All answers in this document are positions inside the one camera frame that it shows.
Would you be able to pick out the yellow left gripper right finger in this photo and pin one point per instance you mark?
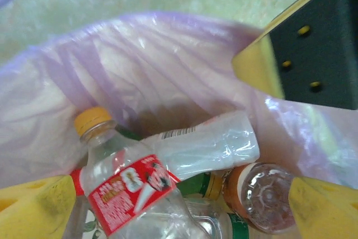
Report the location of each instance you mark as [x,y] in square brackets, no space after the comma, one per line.
[327,213]

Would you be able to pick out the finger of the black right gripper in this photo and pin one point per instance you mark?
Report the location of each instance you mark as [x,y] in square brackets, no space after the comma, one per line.
[316,54]

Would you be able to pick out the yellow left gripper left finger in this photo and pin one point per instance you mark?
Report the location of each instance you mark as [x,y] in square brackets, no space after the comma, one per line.
[28,213]

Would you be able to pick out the brown label bottle white cap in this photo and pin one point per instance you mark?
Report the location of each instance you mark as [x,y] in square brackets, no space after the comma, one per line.
[263,197]

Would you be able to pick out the clear bottle green label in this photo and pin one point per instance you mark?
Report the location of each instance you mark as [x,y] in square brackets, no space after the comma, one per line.
[237,227]

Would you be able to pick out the clear bottle red label yellow cap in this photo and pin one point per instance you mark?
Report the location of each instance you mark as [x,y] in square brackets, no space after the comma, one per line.
[126,194]

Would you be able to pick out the purple plastic bin liner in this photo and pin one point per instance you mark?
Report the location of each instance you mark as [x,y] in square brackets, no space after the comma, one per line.
[140,62]

